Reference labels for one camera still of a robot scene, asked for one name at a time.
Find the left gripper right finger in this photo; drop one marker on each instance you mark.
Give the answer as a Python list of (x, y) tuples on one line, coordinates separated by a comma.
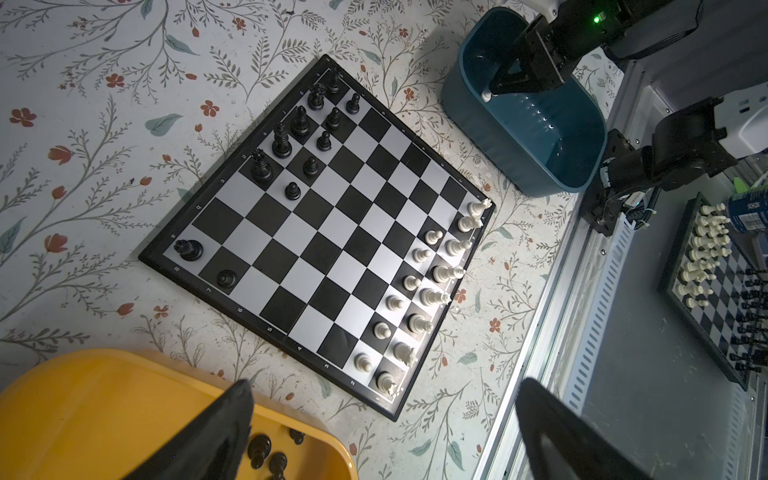
[(559, 445)]

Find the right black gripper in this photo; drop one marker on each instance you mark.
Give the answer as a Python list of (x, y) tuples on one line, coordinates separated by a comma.
[(537, 61)]

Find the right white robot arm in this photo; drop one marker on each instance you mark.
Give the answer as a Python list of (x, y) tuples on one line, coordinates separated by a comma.
[(634, 30)]

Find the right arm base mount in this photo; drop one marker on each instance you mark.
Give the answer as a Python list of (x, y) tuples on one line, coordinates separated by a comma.
[(684, 146)]

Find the yellow plastic tray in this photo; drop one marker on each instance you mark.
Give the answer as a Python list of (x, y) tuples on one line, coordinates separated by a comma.
[(99, 414)]

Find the teal plastic tray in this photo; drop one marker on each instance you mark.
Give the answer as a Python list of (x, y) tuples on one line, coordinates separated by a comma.
[(544, 143)]

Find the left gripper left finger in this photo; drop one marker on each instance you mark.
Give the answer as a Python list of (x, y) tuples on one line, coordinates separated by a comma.
[(210, 446)]

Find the black white chess board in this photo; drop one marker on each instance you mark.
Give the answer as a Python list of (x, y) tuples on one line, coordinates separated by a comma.
[(334, 232)]

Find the black pieces in yellow tray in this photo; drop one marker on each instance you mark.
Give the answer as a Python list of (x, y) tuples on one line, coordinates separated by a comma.
[(279, 453)]

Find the blue white box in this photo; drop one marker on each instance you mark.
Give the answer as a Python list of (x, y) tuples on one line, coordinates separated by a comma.
[(748, 210)]

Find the aluminium front rail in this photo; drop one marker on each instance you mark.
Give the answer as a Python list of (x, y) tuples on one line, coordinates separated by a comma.
[(563, 330)]

